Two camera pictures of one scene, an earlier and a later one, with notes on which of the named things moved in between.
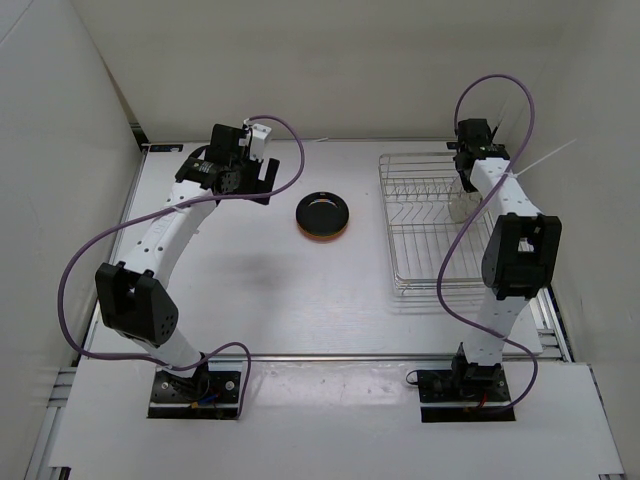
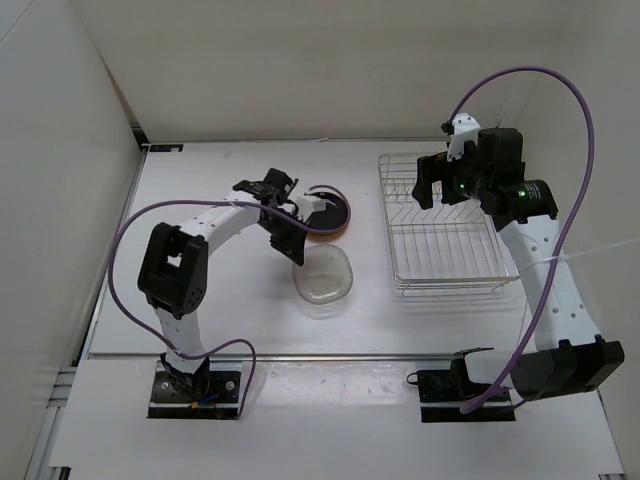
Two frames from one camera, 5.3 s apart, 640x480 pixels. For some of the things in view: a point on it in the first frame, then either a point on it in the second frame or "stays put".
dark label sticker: (166, 147) stays put
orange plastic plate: (322, 238) stays put
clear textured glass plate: (461, 208) → (326, 276)
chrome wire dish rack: (438, 231) stays put
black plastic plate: (322, 213) stays put
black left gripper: (257, 185) → (292, 246)
